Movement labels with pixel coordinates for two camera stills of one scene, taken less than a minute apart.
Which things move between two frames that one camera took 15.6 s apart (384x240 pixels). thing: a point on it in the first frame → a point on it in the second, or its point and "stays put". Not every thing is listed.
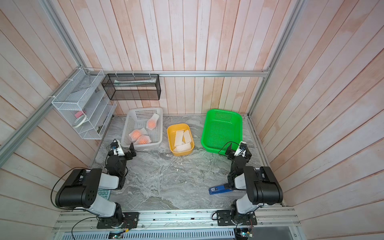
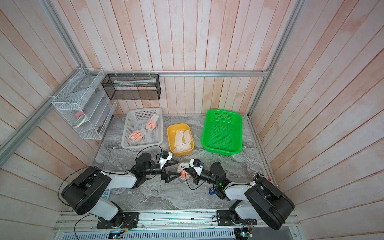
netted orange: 135,134 stays put
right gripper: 230,151 → 194,174
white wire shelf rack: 84,101 stays put
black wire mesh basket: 132,86 stays put
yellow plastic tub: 171,134 stays put
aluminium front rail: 267,220 stays put
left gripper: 133,154 → 166,177
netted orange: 151,123 stays put
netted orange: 143,139 → 180,169
